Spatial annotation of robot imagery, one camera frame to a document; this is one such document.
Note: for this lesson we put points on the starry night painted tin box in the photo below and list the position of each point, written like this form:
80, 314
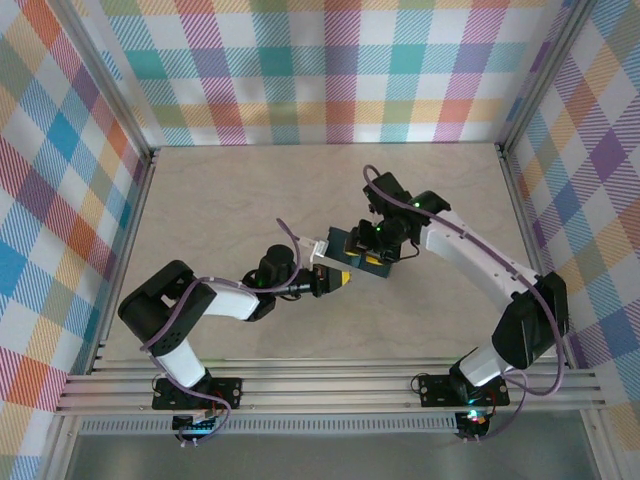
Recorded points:
337, 245

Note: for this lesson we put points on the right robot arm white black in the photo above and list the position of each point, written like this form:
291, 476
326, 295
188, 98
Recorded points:
525, 325

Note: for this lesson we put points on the wide aluminium base rail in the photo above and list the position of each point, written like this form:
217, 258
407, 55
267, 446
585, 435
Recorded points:
325, 395

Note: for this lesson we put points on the aluminium frame leg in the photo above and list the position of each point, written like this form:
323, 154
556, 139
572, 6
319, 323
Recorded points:
60, 450
600, 450

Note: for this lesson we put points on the narrow aluminium base rail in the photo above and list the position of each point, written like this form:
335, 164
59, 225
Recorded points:
325, 365

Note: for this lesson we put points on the aluminium table side rail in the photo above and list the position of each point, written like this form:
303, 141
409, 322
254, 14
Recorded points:
131, 235
522, 215

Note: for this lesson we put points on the black base plate right arm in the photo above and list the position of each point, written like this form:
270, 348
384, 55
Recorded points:
435, 387

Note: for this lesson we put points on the black base plate left arm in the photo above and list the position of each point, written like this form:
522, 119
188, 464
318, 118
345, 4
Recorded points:
225, 387

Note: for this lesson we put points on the aluminium frame post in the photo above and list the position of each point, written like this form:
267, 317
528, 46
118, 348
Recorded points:
107, 80
550, 75

